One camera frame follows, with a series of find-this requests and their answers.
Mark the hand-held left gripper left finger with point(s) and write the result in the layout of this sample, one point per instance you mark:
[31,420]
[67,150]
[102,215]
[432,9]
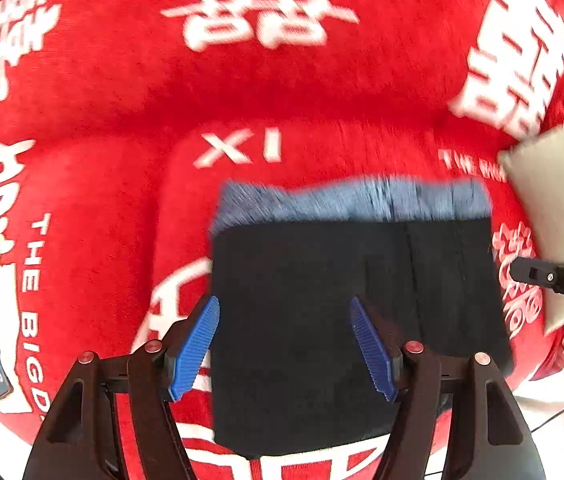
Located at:
[194,347]

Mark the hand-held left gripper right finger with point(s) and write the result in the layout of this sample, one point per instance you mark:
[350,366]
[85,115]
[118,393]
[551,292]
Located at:
[373,350]

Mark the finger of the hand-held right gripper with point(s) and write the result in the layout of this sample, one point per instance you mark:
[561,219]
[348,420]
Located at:
[542,275]

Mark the black pants with grey waistband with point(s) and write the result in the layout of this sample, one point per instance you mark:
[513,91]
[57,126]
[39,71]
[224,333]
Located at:
[302,270]

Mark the beige cloth piece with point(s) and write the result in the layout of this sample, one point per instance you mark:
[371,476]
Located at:
[557,190]

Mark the white bed sheet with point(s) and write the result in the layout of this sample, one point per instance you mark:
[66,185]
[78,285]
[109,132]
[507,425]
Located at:
[552,390]

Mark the red printed blanket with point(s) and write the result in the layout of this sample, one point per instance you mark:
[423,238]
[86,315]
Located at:
[112,110]

